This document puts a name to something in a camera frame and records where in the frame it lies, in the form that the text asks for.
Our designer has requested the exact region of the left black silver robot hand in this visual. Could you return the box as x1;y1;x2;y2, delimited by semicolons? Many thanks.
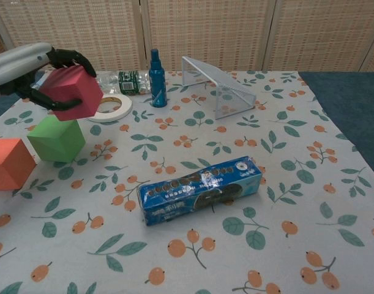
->
0;42;97;111

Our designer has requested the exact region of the red foam cube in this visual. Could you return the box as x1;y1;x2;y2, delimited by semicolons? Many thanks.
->
39;66;105;123

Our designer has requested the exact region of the orange foam cube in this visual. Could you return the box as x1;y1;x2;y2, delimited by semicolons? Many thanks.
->
0;137;38;192

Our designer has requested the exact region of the green foam cube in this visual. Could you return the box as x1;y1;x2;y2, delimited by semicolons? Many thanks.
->
26;116;86;164

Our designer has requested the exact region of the clear plastic water bottle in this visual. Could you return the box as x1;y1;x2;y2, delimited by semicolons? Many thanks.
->
96;70;152;96

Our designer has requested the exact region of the white tape roll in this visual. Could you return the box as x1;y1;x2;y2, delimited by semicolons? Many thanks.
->
88;94;133;124

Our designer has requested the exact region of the blue spray bottle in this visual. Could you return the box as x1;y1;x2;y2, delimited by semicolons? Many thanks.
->
148;48;168;108

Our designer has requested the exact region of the bamboo folding screen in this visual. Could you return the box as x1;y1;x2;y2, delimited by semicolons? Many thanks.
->
0;0;374;74

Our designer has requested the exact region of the floral print tablecloth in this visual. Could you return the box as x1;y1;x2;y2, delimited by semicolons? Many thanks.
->
0;69;374;294

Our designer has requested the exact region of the clear acrylic triangular stand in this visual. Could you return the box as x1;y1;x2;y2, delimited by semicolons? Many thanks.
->
181;56;257;120

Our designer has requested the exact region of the blue cookie box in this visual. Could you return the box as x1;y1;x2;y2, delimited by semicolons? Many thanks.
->
136;156;264;228

